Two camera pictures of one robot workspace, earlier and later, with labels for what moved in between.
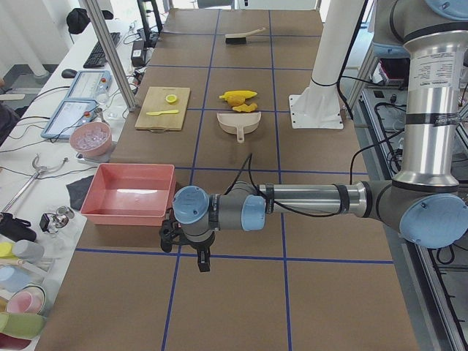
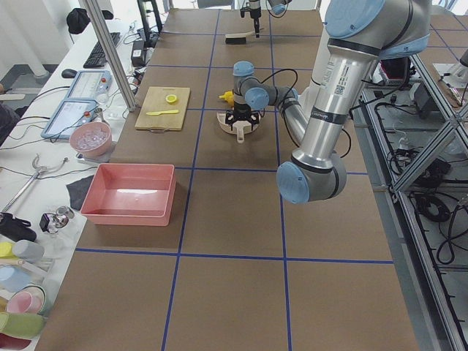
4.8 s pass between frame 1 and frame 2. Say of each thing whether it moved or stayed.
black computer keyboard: stayed
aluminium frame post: stayed
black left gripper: moved
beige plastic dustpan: stayed
